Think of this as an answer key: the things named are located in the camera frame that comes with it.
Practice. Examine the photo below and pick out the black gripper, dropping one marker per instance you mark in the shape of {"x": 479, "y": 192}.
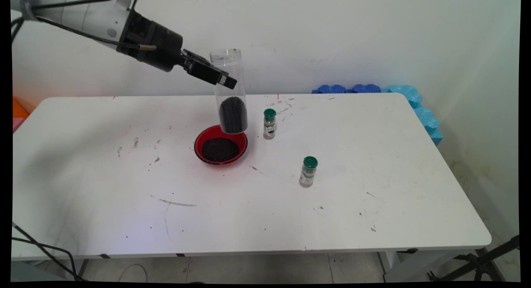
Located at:
{"x": 153, "y": 43}

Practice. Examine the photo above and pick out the clear jar with black seeds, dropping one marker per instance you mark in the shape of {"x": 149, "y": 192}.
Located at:
{"x": 233, "y": 118}

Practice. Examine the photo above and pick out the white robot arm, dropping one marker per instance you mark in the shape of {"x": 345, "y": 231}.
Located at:
{"x": 91, "y": 16}

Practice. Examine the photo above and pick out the red plastic bowl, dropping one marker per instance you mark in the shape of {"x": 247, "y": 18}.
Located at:
{"x": 198, "y": 149}

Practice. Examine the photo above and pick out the black seeds pile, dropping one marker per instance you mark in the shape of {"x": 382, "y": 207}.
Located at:
{"x": 220, "y": 151}

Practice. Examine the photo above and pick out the green-capped spice bottle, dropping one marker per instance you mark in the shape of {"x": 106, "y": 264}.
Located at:
{"x": 269, "y": 126}
{"x": 308, "y": 174}

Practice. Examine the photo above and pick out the dark blue foam piece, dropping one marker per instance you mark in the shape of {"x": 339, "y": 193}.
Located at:
{"x": 330, "y": 89}
{"x": 366, "y": 88}

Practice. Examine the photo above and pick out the orange box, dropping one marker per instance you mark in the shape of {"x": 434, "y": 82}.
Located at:
{"x": 18, "y": 109}

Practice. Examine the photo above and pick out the pink box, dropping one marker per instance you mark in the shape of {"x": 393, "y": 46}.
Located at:
{"x": 17, "y": 124}

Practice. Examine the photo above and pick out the light blue foam mat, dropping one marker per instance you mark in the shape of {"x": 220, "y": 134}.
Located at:
{"x": 423, "y": 113}

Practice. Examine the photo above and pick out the white table leg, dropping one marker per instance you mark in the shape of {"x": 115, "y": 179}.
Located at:
{"x": 72, "y": 269}
{"x": 390, "y": 263}

